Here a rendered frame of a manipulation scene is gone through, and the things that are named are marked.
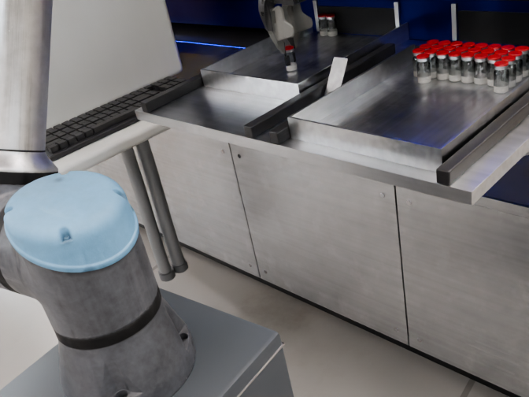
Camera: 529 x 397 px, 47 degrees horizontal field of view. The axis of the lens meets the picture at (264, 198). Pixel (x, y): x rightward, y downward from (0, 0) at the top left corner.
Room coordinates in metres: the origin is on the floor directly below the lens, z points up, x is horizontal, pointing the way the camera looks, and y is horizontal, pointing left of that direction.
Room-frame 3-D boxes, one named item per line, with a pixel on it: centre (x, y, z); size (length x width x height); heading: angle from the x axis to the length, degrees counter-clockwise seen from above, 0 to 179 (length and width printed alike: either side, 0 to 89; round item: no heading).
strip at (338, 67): (0.97, -0.12, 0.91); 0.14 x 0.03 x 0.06; 130
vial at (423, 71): (0.97, -0.30, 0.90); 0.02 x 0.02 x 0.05
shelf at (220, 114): (1.03, -0.20, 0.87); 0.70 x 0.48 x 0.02; 40
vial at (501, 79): (0.87, -0.39, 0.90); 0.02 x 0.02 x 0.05
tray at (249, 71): (1.20, -0.14, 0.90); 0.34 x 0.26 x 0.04; 130
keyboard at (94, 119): (1.33, 0.28, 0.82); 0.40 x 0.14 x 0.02; 127
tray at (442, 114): (0.87, -0.27, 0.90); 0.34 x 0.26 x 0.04; 129
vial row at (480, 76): (0.94, -0.36, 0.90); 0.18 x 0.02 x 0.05; 39
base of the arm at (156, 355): (0.54, 0.19, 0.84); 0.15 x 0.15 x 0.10
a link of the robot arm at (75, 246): (0.54, 0.20, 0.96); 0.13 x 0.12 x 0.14; 53
